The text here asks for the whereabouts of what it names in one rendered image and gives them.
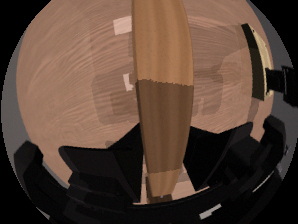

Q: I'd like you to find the brown wooden post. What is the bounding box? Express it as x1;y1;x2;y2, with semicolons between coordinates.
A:
145;177;173;204

